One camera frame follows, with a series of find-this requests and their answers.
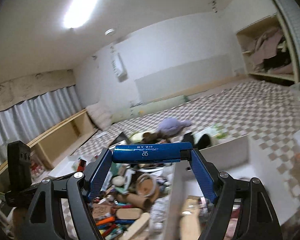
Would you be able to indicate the black white plush toy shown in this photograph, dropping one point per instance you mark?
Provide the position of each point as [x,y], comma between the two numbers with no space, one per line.
[205,138]

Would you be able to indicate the white tray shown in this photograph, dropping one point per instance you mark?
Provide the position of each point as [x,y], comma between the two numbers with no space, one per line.
[67,165]

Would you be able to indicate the blue metallic tube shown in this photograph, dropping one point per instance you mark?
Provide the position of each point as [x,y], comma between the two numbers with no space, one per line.
[152,153]

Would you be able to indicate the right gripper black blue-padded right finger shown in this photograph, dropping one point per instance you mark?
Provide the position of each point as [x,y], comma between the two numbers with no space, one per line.
[257,218]

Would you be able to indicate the ceiling lamp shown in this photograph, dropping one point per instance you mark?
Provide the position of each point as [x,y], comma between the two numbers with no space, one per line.
[78,13]

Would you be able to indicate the smoke detector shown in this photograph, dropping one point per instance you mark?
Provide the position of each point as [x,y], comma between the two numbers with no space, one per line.
[110,32]

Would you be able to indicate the grey curtain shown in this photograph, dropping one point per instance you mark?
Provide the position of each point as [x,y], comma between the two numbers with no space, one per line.
[27,120]

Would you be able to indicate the wall air conditioner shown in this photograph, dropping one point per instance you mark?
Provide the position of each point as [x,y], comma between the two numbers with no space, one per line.
[118,65]

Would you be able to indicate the wooden low shelf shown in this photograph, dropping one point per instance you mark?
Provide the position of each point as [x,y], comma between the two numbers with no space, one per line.
[62,140]

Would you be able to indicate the round wooden hoop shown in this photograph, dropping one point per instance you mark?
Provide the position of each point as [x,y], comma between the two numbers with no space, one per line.
[148,187]

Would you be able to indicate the purple plush toy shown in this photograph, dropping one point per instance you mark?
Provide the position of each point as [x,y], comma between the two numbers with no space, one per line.
[172,126]

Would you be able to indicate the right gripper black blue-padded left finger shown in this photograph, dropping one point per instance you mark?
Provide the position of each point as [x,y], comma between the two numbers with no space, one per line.
[45,219]

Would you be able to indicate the closet shelf with clothes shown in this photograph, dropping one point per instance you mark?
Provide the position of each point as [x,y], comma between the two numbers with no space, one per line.
[268,50]

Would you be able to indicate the beige pillow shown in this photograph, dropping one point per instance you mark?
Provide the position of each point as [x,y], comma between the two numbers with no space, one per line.
[100,115]

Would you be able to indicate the oval wooden board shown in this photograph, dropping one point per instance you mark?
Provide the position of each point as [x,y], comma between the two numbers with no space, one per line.
[189,226]

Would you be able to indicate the white storage box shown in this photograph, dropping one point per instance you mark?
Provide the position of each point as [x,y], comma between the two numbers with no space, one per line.
[241,158]

